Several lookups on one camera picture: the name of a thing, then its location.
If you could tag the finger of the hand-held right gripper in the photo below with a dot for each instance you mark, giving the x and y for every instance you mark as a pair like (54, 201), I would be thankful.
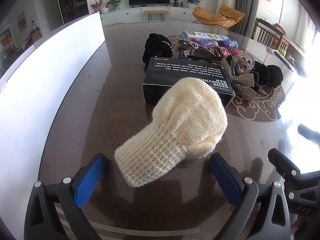
(308, 133)
(282, 162)

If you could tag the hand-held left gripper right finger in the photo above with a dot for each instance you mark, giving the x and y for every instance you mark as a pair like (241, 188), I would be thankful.
(225, 180)

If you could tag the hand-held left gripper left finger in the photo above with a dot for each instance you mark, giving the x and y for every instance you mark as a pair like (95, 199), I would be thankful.
(87, 180)

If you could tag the cream knitted glove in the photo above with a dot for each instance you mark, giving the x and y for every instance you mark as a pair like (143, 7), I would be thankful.
(175, 125)

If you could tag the rhinestone bow hair clip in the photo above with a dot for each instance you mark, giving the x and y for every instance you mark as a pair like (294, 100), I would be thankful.
(242, 85)

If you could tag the white cardboard box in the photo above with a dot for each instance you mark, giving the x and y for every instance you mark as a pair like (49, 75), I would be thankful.
(50, 92)

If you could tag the black printed box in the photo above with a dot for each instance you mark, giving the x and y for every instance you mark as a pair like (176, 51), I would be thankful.
(175, 71)

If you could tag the brown rhinestone claw clip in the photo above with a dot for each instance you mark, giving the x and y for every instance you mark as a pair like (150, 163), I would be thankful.
(200, 54)

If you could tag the purple toy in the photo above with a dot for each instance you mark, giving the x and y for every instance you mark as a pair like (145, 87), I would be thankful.
(215, 43)

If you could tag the black scrunchie with white trim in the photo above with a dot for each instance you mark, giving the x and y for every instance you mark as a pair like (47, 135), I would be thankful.
(155, 47)

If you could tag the brown patterned glass desktop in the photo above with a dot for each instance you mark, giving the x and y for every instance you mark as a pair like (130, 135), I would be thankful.
(100, 120)

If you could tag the dark wooden chair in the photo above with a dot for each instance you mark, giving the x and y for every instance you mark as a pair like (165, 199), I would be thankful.
(268, 33)

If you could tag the grey curtain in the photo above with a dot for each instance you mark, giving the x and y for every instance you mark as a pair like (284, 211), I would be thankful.
(246, 5)

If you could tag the blue white toothpaste box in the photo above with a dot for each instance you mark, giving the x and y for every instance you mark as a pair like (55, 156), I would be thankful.
(200, 34)

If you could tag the orange lounge chair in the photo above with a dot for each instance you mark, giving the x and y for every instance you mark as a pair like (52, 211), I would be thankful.
(217, 16)

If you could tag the white television cabinet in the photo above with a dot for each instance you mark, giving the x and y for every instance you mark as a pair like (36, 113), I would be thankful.
(125, 15)

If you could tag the white round vase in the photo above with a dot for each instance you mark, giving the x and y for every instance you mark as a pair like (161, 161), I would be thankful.
(104, 10)

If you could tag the red flowers in vase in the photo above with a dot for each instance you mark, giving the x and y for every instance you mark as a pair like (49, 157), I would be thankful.
(96, 5)

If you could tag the green potted plant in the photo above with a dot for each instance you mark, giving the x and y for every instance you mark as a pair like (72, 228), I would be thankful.
(114, 2)

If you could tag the dark glass display cabinet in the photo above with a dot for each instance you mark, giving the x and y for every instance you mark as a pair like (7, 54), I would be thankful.
(72, 0)

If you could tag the wooden bench with hairpin legs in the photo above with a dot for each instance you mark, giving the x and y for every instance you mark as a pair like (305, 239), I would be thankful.
(156, 12)

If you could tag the small potted plant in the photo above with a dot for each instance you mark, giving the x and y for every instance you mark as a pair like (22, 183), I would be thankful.
(175, 1)

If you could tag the framed wall painting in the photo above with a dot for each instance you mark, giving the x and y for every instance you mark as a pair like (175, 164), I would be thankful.
(22, 21)

